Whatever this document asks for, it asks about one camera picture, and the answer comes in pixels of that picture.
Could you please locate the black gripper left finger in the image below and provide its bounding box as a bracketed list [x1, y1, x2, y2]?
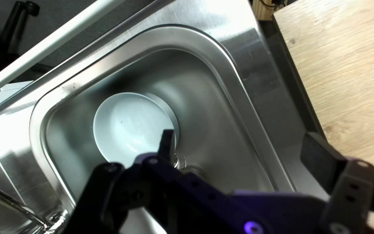
[64, 129, 176, 234]

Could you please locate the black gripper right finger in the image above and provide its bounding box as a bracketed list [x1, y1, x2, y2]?
[301, 133, 374, 234]

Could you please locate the sink drain opening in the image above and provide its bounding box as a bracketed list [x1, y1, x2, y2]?
[93, 92, 180, 168]

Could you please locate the stainless steel sink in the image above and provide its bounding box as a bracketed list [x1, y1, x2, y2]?
[0, 0, 319, 234]

